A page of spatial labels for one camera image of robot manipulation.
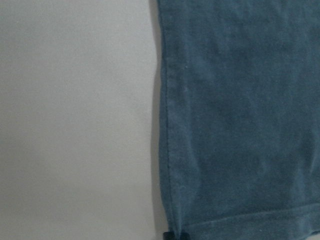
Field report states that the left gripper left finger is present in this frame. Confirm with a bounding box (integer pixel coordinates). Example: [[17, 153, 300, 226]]
[[162, 231, 175, 240]]

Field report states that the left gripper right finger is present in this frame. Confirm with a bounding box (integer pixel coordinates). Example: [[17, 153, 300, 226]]
[[179, 232, 190, 240]]

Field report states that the black graphic t-shirt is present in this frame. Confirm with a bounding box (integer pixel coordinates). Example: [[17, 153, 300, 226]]
[[157, 0, 320, 240]]

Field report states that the brown paper table cover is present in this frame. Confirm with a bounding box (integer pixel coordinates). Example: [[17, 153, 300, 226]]
[[0, 0, 168, 240]]

